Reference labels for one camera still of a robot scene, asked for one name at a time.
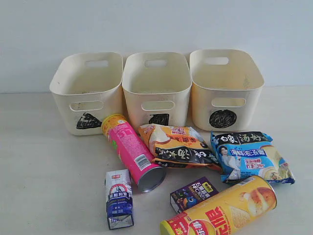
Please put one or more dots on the pink chip can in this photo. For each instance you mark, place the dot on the pink chip can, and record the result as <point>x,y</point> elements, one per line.
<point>133,153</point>

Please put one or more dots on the yellow chip can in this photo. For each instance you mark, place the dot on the yellow chip can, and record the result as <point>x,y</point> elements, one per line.
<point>225,212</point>

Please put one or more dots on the blue noodle packet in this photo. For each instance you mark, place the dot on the blue noodle packet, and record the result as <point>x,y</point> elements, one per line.
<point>245,154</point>

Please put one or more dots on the cream bin with circle mark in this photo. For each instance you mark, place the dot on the cream bin with circle mark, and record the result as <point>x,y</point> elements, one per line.
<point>226,88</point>

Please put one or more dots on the cream bin with triangle mark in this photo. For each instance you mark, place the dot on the cream bin with triangle mark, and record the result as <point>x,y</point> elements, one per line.
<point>87,88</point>

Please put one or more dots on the white blue milk carton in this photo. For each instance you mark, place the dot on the white blue milk carton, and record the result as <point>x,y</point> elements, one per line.
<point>119,199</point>

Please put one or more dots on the orange noodle packet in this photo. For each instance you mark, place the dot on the orange noodle packet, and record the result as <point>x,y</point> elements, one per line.
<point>178,147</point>

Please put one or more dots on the cream bin with square mark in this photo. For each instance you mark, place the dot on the cream bin with square mark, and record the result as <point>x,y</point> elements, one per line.
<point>156,88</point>

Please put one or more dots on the purple juice carton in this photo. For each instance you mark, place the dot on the purple juice carton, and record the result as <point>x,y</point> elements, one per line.
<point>192,194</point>

